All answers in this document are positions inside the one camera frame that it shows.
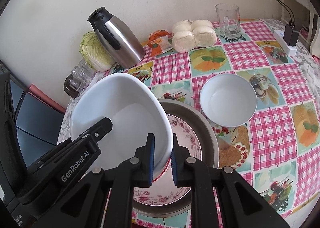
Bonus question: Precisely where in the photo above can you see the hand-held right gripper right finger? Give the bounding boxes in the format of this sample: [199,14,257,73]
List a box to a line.
[170,133,290,228]

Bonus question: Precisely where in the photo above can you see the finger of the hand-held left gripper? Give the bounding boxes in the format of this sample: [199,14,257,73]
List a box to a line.
[71,117,113,143]

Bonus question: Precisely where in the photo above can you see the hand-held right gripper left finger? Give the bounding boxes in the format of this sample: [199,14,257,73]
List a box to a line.
[35,133,155,228]

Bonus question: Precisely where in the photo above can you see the red rimmed white bowl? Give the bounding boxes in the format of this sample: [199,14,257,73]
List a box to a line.
[70,73,174,182]

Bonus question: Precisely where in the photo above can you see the floral rimmed white plate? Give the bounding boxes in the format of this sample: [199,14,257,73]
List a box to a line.
[132,114,202,205]

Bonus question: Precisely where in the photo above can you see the stainless steel pan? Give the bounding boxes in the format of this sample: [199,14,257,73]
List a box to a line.
[130,99,220,218]

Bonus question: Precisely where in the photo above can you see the large pale blue bowl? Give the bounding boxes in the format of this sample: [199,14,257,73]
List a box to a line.
[199,73,257,127]

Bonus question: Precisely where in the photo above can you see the dark blue panel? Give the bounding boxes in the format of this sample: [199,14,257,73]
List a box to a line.
[10,78,66,153]

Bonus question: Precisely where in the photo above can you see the glass jar with dark contents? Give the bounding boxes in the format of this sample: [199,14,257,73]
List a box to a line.
[63,73,83,98]

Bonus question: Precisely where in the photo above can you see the clear glass jar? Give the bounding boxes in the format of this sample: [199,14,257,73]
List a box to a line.
[77,59,95,86]

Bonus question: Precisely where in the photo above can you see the reddish brown board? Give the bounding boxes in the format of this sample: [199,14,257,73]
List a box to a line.
[26,83,67,115]

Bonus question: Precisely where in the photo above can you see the napa cabbage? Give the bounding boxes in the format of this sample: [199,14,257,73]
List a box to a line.
[79,31,117,72]

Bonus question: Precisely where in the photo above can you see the stainless steel thermos jug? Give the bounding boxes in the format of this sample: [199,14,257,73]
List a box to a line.
[87,7,146,69]

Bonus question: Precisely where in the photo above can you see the orange snack packet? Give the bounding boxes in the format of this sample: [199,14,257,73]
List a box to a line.
[148,30,174,56]

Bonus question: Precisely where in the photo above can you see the bag of white steamed buns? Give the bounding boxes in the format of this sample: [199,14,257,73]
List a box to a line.
[172,19,217,53]

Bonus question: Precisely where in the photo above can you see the clear glass mug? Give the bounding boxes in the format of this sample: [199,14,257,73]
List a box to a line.
[215,3,242,39]

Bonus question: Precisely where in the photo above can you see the white power strip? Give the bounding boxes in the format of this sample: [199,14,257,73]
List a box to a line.
[273,29,298,56]

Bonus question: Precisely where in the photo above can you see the black charger block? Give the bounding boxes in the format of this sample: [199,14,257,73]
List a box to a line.
[284,20,300,46]

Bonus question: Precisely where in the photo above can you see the white cutout shelf unit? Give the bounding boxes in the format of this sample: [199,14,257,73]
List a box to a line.
[276,0,320,56]

